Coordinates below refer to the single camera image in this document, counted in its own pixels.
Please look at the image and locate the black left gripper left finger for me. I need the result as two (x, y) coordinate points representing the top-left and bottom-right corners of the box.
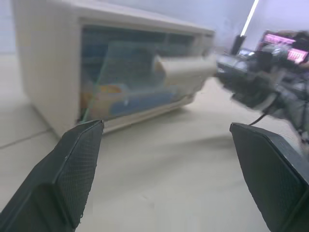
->
(0, 119), (104, 232)

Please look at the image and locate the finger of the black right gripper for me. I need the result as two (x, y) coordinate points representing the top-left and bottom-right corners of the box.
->
(215, 55), (242, 91)

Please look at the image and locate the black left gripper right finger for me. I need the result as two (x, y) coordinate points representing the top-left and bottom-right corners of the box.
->
(229, 122), (309, 232)

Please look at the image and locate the glass oven door with cream handle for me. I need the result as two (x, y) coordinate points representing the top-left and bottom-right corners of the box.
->
(83, 41), (219, 123)

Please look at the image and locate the cream toaster oven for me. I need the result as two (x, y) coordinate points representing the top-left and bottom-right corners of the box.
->
(12, 0), (217, 140)

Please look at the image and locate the monitor with pink screen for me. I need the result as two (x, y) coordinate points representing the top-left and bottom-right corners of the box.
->
(260, 30), (309, 66)

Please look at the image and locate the white light strip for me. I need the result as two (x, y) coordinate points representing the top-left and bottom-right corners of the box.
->
(240, 0), (260, 37)

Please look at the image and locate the black stand post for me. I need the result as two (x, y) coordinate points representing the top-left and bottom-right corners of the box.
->
(231, 35), (247, 56)

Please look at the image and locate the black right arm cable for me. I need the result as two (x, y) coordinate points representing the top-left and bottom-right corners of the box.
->
(248, 93), (281, 126)

